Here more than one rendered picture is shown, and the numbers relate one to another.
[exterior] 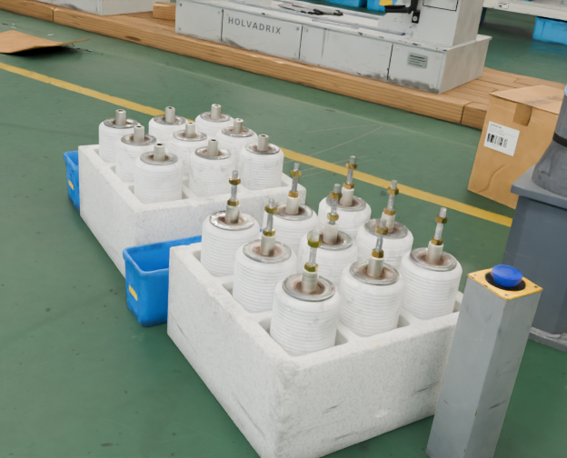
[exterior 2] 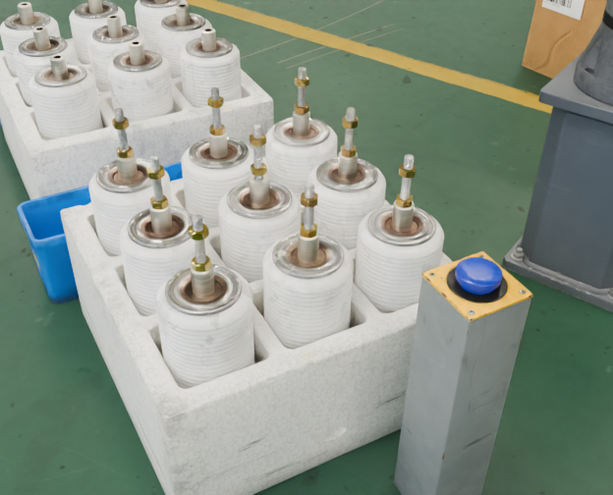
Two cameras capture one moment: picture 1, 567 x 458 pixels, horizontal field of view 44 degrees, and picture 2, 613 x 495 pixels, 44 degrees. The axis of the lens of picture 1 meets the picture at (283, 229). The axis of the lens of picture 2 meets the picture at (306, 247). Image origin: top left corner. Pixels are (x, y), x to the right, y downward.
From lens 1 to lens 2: 0.35 m
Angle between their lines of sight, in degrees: 13
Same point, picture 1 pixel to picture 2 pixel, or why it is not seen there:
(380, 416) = (331, 438)
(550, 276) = (595, 215)
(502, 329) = (470, 357)
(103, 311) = (7, 282)
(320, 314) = (214, 333)
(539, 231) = (580, 154)
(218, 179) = (145, 97)
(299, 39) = not seen: outside the picture
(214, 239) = (102, 205)
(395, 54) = not seen: outside the picture
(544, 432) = (565, 443)
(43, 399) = not seen: outside the picture
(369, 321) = (301, 325)
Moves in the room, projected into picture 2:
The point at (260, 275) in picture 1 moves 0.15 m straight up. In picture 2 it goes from (148, 266) to (131, 142)
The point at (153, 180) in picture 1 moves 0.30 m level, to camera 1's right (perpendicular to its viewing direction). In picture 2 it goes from (52, 108) to (255, 120)
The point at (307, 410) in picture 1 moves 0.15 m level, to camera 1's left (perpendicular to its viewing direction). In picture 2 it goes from (213, 453) to (70, 440)
